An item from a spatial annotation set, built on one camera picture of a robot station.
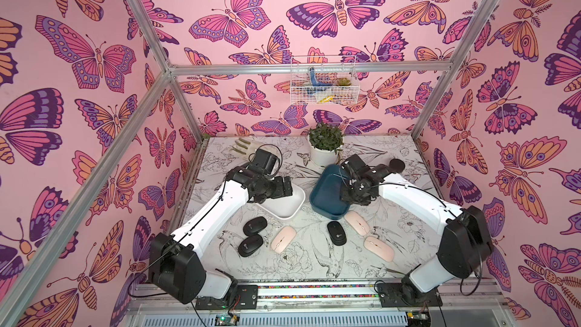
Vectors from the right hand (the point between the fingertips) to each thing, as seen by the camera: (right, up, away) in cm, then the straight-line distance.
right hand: (346, 196), depth 86 cm
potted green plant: (-7, +21, +9) cm, 24 cm away
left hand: (-23, +3, -5) cm, 24 cm away
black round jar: (+27, +11, +18) cm, 34 cm away
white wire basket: (-7, +47, +9) cm, 48 cm away
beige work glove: (-46, +20, +31) cm, 59 cm away
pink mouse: (-24, -16, -1) cm, 29 cm away
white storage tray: (-23, -6, +8) cm, 25 cm away
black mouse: (-36, -12, +4) cm, 38 cm away
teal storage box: (-7, -1, +11) cm, 13 cm away
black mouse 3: (-4, -14, 0) cm, 15 cm away
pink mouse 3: (+11, -18, -4) cm, 22 cm away
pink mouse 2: (+5, -11, +2) cm, 12 cm away
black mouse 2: (-36, -18, -3) cm, 40 cm away
